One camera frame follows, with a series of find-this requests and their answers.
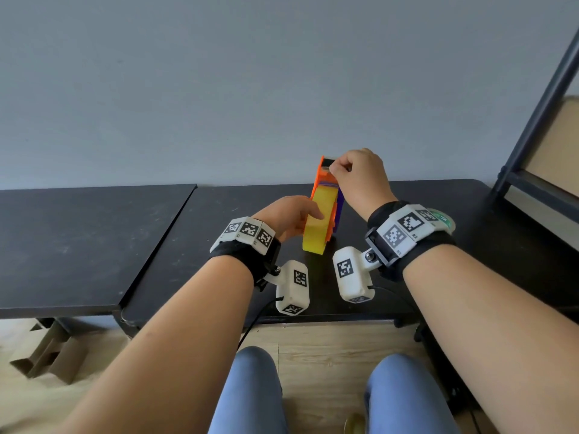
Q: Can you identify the person's left hand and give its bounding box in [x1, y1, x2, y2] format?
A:
[252, 196, 325, 243]

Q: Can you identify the person's right hand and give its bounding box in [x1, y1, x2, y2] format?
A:
[329, 148, 399, 222]

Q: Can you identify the orange plastic frame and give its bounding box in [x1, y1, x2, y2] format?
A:
[311, 156, 341, 234]

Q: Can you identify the yellow plastic block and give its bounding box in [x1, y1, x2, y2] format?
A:
[302, 184, 340, 256]

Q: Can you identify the person's left forearm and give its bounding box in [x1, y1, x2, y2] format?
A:
[58, 255, 255, 434]

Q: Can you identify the person's right forearm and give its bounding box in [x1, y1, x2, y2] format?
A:
[402, 244, 579, 434]

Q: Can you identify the left wristband with marker tags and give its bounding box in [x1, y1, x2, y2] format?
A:
[209, 216, 282, 286]

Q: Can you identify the wristband with marker tags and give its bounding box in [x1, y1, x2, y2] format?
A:
[209, 216, 282, 286]
[365, 201, 457, 282]

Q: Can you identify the right wristband with marker tags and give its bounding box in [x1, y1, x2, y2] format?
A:
[365, 201, 457, 282]

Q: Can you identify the green white round roll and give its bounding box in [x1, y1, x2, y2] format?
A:
[427, 208, 457, 235]

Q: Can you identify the person's left leg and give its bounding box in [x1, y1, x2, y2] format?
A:
[207, 346, 290, 434]

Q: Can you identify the person's leg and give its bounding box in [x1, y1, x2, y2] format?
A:
[207, 346, 290, 434]
[364, 354, 461, 434]

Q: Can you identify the black chair base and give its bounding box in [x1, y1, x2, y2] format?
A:
[413, 322, 481, 417]

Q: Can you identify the person's right leg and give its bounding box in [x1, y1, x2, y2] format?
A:
[364, 354, 461, 434]

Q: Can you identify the beige board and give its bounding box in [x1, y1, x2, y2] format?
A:
[524, 96, 579, 200]

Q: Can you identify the tan shoe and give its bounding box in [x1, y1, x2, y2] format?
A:
[343, 413, 367, 434]

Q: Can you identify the brown cardboard box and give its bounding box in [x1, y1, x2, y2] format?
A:
[9, 318, 89, 385]

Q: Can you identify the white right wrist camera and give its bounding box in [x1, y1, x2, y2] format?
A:
[333, 247, 376, 304]

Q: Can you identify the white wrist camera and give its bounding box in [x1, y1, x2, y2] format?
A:
[333, 247, 376, 304]
[264, 260, 311, 317]

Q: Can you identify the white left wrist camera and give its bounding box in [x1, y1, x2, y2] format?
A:
[264, 260, 311, 317]

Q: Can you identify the black left camera cable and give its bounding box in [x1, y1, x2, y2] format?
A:
[236, 297, 284, 349]

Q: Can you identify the black camera cable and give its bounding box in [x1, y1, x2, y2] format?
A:
[236, 297, 284, 349]
[371, 286, 422, 313]

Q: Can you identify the black right camera cable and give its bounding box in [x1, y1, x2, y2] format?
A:
[371, 286, 422, 313]

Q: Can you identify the black metal shelf frame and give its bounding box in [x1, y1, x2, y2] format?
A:
[492, 29, 579, 249]

